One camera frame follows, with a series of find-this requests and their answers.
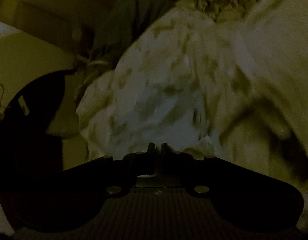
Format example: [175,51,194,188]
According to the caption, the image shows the white printed garment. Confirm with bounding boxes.
[76,8,238,161]

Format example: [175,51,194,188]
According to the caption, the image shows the black round bag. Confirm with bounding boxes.
[0,70,71,230]

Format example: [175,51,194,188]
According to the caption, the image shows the cream printed duvet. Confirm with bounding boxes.
[173,0,308,230]

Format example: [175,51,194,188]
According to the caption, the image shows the wooden wardrobe doors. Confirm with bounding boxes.
[0,0,117,52]

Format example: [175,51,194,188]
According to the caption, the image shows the dark grey pillow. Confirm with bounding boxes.
[91,0,172,64]

